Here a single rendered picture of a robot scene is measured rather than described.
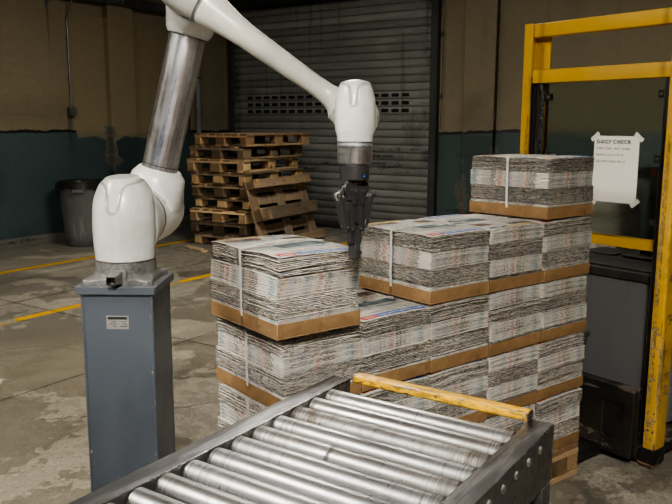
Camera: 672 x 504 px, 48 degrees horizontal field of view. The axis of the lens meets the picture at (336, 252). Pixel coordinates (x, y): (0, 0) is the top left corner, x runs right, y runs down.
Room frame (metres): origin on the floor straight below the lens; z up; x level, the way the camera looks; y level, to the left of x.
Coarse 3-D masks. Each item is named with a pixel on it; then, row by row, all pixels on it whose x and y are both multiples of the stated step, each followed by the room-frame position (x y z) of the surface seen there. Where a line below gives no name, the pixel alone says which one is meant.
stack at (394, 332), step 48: (528, 288) 2.70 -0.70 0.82; (240, 336) 2.19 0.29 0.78; (336, 336) 2.13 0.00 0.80; (384, 336) 2.27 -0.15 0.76; (432, 336) 2.39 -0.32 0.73; (480, 336) 2.53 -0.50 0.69; (288, 384) 2.03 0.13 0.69; (432, 384) 2.38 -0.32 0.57; (480, 384) 2.52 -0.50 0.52; (528, 384) 2.69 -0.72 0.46
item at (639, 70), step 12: (540, 72) 3.44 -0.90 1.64; (552, 72) 3.39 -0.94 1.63; (564, 72) 3.34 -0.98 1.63; (576, 72) 3.30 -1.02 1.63; (588, 72) 3.25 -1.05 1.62; (600, 72) 3.21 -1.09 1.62; (612, 72) 3.16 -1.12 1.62; (624, 72) 3.12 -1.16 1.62; (636, 72) 3.08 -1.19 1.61; (648, 72) 3.04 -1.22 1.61; (660, 72) 3.00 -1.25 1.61
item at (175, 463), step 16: (320, 384) 1.72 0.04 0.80; (336, 384) 1.72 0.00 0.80; (288, 400) 1.61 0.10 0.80; (304, 400) 1.61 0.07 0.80; (256, 416) 1.52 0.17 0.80; (272, 416) 1.52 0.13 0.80; (288, 416) 1.55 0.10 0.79; (224, 432) 1.43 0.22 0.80; (240, 432) 1.43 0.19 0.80; (192, 448) 1.36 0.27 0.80; (208, 448) 1.36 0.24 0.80; (224, 448) 1.38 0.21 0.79; (160, 464) 1.29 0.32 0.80; (176, 464) 1.29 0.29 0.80; (128, 480) 1.22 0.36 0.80; (144, 480) 1.22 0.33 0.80; (96, 496) 1.17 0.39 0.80; (112, 496) 1.17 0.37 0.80; (128, 496) 1.18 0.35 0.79
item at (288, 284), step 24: (264, 264) 2.02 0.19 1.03; (288, 264) 1.98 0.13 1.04; (312, 264) 2.02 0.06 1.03; (336, 264) 2.08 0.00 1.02; (360, 264) 2.13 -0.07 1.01; (264, 288) 2.01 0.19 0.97; (288, 288) 1.99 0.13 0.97; (312, 288) 2.03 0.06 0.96; (336, 288) 2.09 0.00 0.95; (264, 312) 2.01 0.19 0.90; (288, 312) 1.99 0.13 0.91; (312, 312) 2.04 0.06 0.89; (336, 312) 2.08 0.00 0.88
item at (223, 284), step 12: (228, 240) 2.24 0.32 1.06; (240, 240) 2.24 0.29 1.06; (252, 240) 2.25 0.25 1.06; (264, 240) 2.26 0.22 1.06; (300, 240) 2.27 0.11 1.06; (216, 252) 2.23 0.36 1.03; (228, 252) 2.17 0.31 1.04; (216, 264) 2.24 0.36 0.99; (228, 264) 2.17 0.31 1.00; (216, 276) 2.23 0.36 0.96; (228, 276) 2.17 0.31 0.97; (216, 288) 2.22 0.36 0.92; (228, 288) 2.16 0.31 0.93; (216, 300) 2.23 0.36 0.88; (228, 300) 2.16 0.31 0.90
